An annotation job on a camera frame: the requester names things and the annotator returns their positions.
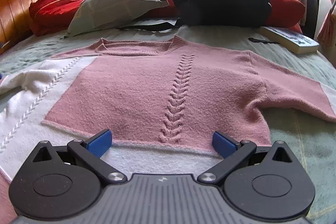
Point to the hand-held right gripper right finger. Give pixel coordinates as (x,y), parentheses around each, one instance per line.
(223,144)

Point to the black jacket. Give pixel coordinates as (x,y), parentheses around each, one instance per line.
(312,3)

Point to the red pillow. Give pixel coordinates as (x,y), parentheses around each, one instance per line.
(283,6)
(55,6)

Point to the grey pillow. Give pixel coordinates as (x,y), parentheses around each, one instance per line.
(118,1)

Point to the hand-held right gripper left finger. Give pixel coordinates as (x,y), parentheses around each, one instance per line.
(98,143)

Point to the wooden headboard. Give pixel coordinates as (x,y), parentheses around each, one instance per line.
(18,8)

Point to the paperback book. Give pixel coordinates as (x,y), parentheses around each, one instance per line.
(288,40)

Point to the pink and white sweater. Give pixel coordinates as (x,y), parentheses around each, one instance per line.
(131,92)

